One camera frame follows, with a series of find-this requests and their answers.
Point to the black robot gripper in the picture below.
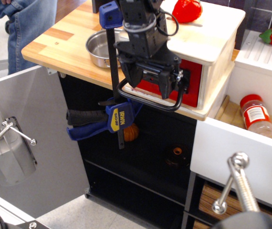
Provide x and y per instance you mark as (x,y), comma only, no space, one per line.
(147,45)

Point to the red front wooden drawer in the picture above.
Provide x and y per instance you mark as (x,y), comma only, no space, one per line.
(181,88)

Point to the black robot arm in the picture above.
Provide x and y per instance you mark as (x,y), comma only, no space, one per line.
(142,10)

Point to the light wooden box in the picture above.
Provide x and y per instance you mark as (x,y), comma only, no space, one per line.
(209,41)

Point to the white open kitchen drawer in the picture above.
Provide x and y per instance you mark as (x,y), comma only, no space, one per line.
(217,139)

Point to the grey open cabinet door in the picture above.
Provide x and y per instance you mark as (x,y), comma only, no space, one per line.
(40,166)

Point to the blue Irwin bar clamp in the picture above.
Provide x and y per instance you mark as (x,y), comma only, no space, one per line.
(119,113)

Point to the small orange toy pumpkin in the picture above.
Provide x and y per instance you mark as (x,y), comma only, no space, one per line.
(131,133)

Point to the red toy bell pepper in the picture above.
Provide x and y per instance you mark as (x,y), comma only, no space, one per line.
(187,11)

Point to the dark round toy with orange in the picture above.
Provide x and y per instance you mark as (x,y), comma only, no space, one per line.
(177,156)

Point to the white dish drainer sink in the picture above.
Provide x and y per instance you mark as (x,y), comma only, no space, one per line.
(252,73)

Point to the red lid spice jar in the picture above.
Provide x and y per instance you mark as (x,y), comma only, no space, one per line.
(255,115)

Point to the silver screw clamp right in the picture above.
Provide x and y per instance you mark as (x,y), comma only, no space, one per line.
(251,216)

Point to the person in blue jeans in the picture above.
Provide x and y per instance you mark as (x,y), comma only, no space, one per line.
(28,20)

